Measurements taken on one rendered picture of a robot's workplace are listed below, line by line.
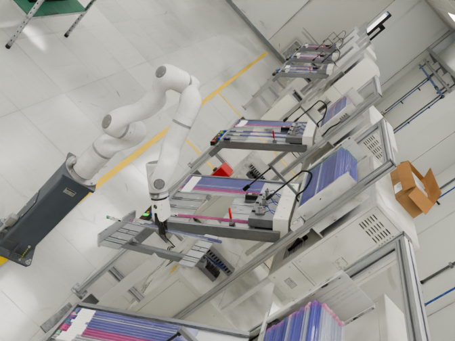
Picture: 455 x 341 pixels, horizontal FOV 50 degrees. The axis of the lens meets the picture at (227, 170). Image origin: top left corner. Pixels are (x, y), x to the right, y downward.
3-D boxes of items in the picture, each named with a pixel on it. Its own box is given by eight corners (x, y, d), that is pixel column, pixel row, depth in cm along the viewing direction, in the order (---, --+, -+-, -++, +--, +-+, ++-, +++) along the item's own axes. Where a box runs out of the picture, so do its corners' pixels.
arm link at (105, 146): (90, 137, 244) (118, 107, 234) (119, 147, 258) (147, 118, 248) (95, 155, 238) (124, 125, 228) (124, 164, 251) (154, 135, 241)
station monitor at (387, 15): (364, 35, 651) (390, 13, 634) (363, 31, 703) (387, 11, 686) (371, 42, 652) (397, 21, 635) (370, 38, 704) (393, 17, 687)
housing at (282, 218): (272, 242, 254) (272, 218, 249) (285, 203, 299) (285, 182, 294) (287, 243, 253) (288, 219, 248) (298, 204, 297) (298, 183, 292)
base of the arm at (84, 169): (62, 174, 241) (83, 151, 233) (68, 151, 256) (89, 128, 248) (95, 192, 250) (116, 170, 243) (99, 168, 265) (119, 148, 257)
